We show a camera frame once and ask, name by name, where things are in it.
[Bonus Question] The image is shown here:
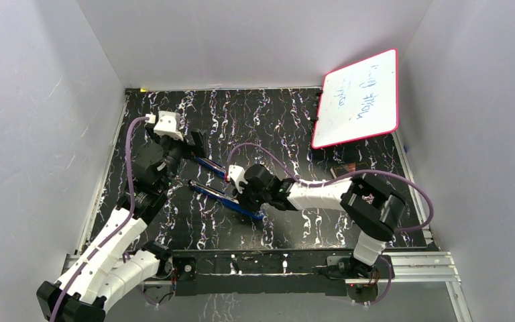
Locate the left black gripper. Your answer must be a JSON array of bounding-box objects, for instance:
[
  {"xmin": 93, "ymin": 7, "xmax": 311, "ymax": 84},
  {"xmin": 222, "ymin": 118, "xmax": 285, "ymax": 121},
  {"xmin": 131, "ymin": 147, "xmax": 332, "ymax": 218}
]
[{"xmin": 148, "ymin": 125, "xmax": 206, "ymax": 191}]

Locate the blue stapler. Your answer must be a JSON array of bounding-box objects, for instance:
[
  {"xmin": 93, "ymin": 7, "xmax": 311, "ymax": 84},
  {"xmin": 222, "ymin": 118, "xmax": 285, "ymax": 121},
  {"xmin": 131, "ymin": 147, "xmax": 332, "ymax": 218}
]
[
  {"xmin": 194, "ymin": 156, "xmax": 226, "ymax": 179},
  {"xmin": 188, "ymin": 180, "xmax": 265, "ymax": 220}
]

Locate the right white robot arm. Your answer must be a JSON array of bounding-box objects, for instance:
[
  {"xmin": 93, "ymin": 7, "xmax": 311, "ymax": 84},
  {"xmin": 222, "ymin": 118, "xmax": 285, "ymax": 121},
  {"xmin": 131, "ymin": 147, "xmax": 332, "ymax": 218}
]
[{"xmin": 227, "ymin": 164, "xmax": 406, "ymax": 278}]

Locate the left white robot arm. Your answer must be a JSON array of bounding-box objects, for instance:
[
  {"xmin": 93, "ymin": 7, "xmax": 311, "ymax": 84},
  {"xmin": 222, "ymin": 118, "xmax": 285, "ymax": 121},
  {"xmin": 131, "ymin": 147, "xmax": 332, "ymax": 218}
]
[{"xmin": 36, "ymin": 125, "xmax": 207, "ymax": 321}]

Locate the dark brown book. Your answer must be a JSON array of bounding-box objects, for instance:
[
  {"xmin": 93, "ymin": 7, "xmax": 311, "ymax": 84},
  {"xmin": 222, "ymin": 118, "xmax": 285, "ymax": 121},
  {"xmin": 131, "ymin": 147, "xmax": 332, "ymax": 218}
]
[{"xmin": 330, "ymin": 163, "xmax": 356, "ymax": 178}]

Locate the pink framed whiteboard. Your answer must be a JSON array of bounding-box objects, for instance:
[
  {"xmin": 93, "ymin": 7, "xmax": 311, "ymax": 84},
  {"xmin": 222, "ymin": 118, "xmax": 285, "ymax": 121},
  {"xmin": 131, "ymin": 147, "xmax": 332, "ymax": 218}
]
[{"xmin": 311, "ymin": 48, "xmax": 399, "ymax": 149}]

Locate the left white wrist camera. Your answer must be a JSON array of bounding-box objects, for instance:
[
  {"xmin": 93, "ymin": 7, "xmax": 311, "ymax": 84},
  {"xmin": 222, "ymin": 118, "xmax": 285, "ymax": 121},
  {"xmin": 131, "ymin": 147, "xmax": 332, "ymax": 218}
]
[{"xmin": 145, "ymin": 111, "xmax": 184, "ymax": 142}]

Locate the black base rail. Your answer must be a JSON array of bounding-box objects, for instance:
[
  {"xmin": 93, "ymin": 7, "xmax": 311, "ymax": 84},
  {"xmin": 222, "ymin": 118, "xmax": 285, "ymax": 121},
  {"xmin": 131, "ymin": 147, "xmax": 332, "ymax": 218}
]
[{"xmin": 131, "ymin": 248, "xmax": 396, "ymax": 298}]

